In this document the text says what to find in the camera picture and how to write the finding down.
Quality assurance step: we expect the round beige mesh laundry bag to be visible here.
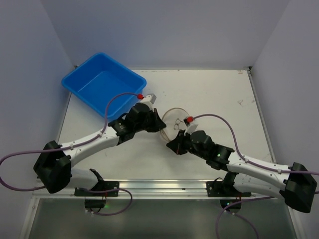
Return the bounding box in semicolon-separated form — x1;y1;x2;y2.
160;107;189;142

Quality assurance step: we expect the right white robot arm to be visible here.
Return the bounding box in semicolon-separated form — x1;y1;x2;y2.
166;130;317;213

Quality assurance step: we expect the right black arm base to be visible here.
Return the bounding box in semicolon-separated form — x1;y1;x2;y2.
206;172;252;209

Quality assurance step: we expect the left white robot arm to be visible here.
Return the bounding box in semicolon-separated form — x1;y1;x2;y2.
33;103;166;194

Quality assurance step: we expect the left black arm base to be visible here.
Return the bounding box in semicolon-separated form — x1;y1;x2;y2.
70;169;125;216

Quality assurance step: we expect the blue plastic bin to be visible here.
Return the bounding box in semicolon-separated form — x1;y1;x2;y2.
61;53;147;121

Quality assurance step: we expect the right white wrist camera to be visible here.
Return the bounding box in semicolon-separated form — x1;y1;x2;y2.
183;116;198;135

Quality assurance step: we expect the aluminium mounting rail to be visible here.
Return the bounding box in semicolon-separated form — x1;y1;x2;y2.
33;178;277;200

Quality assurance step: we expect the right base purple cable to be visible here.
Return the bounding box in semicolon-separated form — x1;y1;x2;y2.
215;195;272;239

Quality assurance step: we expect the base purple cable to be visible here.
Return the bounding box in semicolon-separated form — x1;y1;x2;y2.
215;195;272;239
82;188;132;216

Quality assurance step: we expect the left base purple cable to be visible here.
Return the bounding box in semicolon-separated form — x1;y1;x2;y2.
82;188;132;216

